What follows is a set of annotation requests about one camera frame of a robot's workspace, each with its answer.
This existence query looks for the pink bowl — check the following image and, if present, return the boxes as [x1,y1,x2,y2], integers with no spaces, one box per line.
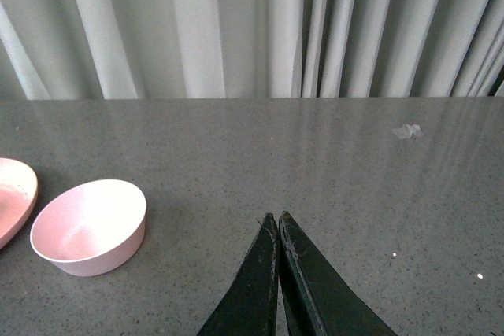
[30,179,146,277]

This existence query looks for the clear tape scrap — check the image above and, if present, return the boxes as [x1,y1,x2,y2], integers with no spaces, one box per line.
[392,124,423,139]

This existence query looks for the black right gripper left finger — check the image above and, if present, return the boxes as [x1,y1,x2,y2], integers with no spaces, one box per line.
[198,213,280,335]

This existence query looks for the white pleated curtain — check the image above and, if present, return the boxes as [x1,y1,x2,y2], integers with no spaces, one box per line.
[1,0,503,100]

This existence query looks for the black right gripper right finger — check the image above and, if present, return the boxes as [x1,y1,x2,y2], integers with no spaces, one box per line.
[279,212,395,335]

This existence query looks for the pink plate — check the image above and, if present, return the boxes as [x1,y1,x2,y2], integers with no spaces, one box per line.
[1,157,39,248]

